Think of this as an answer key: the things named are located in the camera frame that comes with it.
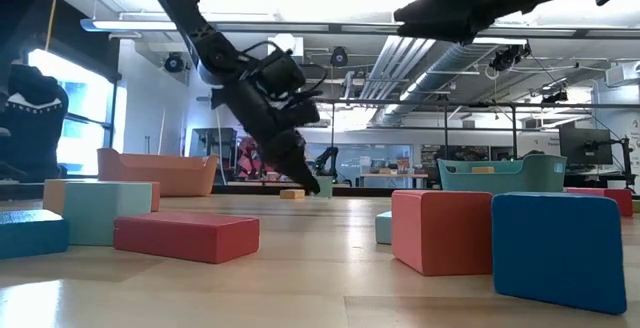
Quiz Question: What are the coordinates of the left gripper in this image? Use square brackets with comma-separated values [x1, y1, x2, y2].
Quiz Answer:
[212, 75, 322, 195]

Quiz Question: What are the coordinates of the pale green foam block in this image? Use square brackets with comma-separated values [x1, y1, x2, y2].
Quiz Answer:
[314, 175, 335, 200]

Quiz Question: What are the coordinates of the small teal foam cube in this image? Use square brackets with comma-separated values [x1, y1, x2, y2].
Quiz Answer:
[63, 181, 154, 247]
[374, 210, 394, 246]

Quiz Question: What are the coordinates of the small coral foam cube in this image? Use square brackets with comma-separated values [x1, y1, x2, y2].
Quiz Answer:
[391, 189, 495, 277]

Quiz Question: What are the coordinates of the large coral foam block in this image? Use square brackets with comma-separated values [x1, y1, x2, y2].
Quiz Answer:
[42, 178, 162, 217]

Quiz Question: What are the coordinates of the large red foam block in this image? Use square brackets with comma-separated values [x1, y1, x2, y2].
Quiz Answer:
[566, 187, 634, 218]

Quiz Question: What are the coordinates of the large blue foam block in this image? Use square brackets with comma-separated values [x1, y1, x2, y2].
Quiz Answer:
[491, 192, 628, 317]

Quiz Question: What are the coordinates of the red background machine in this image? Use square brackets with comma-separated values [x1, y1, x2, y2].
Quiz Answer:
[236, 136, 269, 180]

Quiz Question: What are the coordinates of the wooden background table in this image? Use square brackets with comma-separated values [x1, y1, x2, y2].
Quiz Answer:
[358, 169, 430, 189]

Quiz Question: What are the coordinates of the grey background cabinet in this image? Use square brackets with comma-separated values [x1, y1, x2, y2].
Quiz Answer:
[189, 127, 239, 172]

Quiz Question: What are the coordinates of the round black ceiling device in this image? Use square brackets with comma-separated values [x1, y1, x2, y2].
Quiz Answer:
[164, 52, 186, 75]
[329, 45, 350, 69]

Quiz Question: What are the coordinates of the long ceiling light bar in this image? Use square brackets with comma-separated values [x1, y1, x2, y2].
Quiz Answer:
[79, 17, 640, 39]

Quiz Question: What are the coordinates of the orange plastic bin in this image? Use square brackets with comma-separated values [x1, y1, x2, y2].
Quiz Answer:
[96, 147, 220, 198]

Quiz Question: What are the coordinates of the black ceiling spotlight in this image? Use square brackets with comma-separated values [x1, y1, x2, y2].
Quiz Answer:
[541, 89, 570, 105]

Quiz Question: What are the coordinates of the teal plastic bin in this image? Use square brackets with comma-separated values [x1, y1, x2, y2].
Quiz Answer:
[437, 154, 569, 194]

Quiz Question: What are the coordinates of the black computer monitor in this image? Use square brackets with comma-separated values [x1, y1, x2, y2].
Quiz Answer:
[558, 127, 614, 167]

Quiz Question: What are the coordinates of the large bright window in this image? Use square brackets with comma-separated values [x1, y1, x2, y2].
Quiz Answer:
[27, 47, 127, 177]

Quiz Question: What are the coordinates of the person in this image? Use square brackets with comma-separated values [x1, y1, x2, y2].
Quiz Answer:
[0, 62, 70, 183]

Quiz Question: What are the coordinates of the black table frame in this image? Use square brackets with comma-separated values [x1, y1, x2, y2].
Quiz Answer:
[0, 182, 441, 202]

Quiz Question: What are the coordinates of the corrugated silver air duct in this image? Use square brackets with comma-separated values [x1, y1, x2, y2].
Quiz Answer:
[382, 42, 501, 127]

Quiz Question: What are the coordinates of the black metal gantry frame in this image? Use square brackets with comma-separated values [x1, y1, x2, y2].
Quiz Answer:
[312, 96, 640, 189]

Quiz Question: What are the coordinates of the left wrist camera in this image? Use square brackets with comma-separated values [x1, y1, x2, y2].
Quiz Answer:
[252, 50, 307, 100]

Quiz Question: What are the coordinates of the yellow hanging strap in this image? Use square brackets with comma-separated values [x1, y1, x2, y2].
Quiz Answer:
[43, 0, 58, 52]

